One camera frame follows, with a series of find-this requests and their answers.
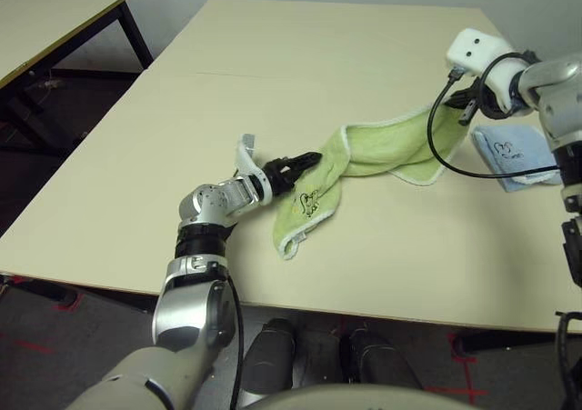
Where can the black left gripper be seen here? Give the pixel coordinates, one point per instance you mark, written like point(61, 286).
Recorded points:
point(279, 176)

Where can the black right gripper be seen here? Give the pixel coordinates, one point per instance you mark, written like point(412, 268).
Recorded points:
point(486, 98)

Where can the green towel white trim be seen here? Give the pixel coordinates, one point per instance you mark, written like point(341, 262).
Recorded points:
point(386, 146)

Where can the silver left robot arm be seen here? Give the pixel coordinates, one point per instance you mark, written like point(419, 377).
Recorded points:
point(191, 310)

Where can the folded light blue towel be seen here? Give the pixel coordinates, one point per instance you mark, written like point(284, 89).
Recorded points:
point(536, 146)

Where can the black robot right foot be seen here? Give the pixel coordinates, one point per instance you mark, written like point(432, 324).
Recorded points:
point(377, 360)

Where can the beige robot torso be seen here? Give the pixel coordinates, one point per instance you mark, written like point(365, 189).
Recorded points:
point(364, 398)

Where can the white floor clutter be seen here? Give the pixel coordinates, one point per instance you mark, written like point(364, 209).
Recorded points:
point(50, 85)

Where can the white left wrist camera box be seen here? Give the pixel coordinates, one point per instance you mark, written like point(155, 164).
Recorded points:
point(247, 164)

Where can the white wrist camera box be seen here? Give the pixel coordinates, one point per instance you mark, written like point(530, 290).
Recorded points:
point(247, 164)
point(477, 48)

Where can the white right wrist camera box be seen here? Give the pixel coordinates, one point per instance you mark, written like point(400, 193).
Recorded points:
point(477, 48)

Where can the beige table black frame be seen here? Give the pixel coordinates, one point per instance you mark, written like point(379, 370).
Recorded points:
point(45, 23)

